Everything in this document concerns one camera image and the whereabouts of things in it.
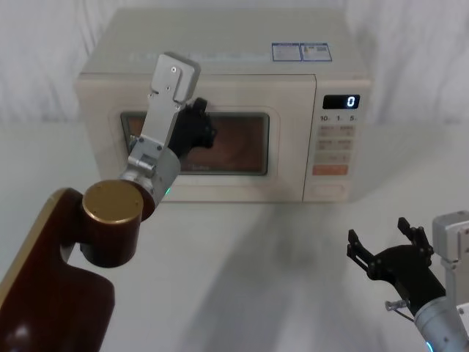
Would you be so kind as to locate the brown and gold left arm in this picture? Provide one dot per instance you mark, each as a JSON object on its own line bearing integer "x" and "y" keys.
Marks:
{"x": 110, "y": 205}

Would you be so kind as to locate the blue and white sticker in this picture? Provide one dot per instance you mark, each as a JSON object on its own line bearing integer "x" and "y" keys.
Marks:
{"x": 286, "y": 52}
{"x": 316, "y": 51}

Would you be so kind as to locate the white curtain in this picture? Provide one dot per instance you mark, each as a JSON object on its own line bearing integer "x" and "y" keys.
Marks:
{"x": 36, "y": 55}

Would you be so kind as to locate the white table cloth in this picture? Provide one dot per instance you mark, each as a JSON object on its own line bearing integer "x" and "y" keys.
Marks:
{"x": 256, "y": 275}

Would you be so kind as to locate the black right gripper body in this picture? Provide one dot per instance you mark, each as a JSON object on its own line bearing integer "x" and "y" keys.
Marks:
{"x": 406, "y": 271}

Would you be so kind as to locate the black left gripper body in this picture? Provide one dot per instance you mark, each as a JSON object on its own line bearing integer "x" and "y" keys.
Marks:
{"x": 188, "y": 132}

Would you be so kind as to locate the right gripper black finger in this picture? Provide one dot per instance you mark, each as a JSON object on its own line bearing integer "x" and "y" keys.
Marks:
{"x": 417, "y": 238}
{"x": 361, "y": 251}

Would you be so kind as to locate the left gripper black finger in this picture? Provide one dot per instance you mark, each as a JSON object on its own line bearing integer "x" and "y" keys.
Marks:
{"x": 210, "y": 133}
{"x": 200, "y": 104}

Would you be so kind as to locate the cream microwave oven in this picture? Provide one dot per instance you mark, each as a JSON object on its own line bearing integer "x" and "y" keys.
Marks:
{"x": 238, "y": 84}

